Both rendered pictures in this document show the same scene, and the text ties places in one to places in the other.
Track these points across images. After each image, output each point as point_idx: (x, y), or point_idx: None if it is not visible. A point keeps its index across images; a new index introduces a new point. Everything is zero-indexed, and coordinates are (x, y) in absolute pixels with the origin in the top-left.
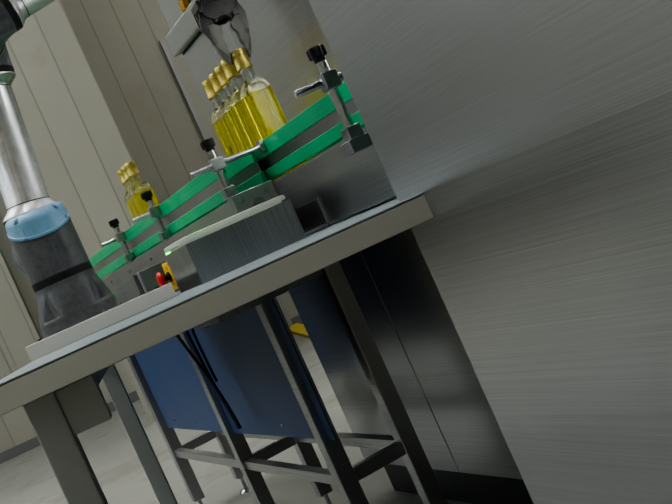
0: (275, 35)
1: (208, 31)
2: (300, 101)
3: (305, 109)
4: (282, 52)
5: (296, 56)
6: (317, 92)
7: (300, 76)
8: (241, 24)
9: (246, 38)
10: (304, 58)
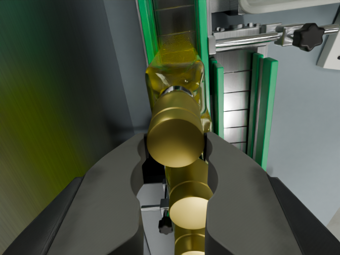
0: (14, 231)
1: (306, 234)
2: (98, 143)
3: (102, 132)
4: (48, 193)
5: (39, 119)
6: (77, 70)
7: (70, 122)
8: (88, 204)
9: (118, 153)
10: (34, 76)
